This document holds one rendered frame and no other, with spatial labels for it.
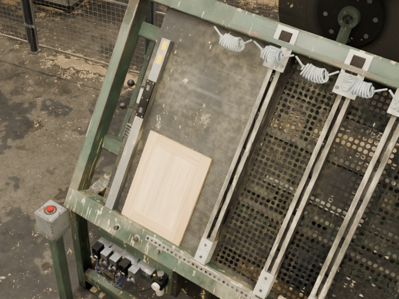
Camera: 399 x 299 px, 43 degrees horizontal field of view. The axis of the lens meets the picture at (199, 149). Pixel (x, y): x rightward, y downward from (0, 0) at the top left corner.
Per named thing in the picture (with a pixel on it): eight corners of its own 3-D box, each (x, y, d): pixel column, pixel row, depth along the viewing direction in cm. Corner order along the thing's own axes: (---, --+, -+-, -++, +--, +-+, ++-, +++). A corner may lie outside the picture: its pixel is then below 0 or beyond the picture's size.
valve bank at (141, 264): (82, 269, 281) (79, 241, 266) (100, 251, 291) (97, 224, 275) (155, 315, 263) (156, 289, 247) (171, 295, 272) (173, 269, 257)
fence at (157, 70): (108, 204, 277) (104, 206, 273) (165, 38, 257) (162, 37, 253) (116, 209, 275) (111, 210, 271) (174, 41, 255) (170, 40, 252)
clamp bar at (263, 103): (196, 253, 256) (174, 266, 234) (284, 28, 231) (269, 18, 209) (212, 263, 252) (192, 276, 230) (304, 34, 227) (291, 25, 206)
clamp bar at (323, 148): (253, 286, 244) (236, 302, 222) (353, 51, 219) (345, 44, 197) (272, 296, 240) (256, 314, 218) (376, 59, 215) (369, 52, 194)
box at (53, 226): (38, 234, 275) (33, 212, 263) (54, 220, 283) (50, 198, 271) (54, 244, 271) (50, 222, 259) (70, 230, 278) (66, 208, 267)
